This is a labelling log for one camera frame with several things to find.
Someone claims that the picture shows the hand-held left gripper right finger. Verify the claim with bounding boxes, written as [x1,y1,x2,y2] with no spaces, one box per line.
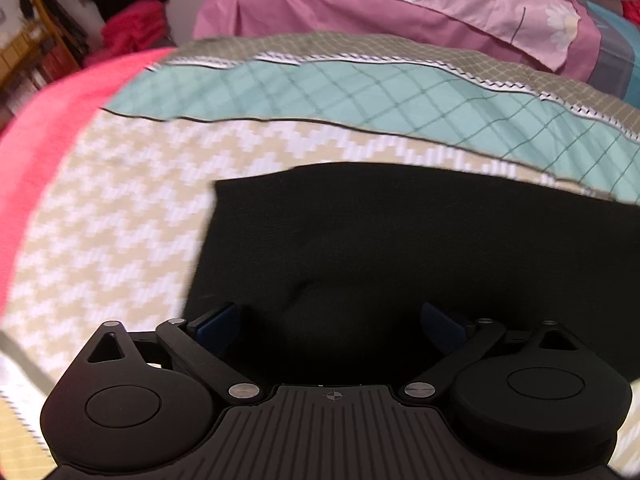
[400,301,583,407]

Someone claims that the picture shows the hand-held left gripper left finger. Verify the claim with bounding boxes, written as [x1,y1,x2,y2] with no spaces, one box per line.
[87,302,263,407]

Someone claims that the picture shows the black pants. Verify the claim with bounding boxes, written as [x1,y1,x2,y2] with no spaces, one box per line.
[186,162,640,391]

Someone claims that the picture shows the zigzag and teal patterned quilt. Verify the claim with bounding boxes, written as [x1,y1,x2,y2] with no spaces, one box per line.
[0,30,640,480]

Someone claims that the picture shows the coral pink blanket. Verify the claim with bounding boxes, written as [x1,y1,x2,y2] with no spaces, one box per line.
[0,47,177,311]

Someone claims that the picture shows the red cloth pile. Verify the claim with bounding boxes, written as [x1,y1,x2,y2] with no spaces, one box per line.
[101,1,168,57]

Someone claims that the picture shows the teal and grey striped bedding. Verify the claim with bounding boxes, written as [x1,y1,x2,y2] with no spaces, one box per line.
[575,0,640,106]

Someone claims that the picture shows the wooden shelf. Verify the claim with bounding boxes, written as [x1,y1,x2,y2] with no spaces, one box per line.
[0,0,92,128]

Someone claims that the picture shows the pink floral duvet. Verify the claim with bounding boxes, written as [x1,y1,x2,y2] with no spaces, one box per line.
[192,0,603,73]

